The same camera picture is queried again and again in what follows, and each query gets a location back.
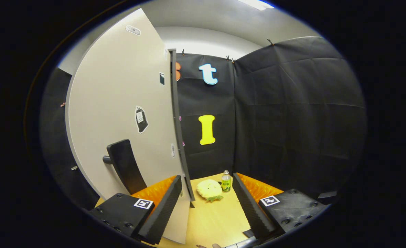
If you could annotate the green drink bottle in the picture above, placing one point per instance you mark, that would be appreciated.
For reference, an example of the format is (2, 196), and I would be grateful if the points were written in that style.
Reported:
(226, 182)

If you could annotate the grey shoe cabinet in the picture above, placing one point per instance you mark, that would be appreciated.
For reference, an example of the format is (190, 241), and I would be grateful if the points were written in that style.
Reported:
(177, 113)

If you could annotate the ceiling light panel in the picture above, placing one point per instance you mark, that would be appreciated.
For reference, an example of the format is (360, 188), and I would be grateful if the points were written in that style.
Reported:
(258, 4)

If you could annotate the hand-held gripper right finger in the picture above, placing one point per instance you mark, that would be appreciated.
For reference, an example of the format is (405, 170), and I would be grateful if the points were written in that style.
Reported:
(253, 212)

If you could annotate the black backdrop cloth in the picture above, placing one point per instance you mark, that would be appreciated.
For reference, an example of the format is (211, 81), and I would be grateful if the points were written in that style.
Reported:
(292, 120)

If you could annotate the yellow pineapple plush toy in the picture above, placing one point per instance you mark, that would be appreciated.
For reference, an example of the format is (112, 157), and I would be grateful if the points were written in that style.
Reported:
(209, 189)

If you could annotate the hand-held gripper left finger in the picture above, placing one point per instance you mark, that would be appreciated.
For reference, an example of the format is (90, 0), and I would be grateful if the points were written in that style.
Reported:
(161, 213)

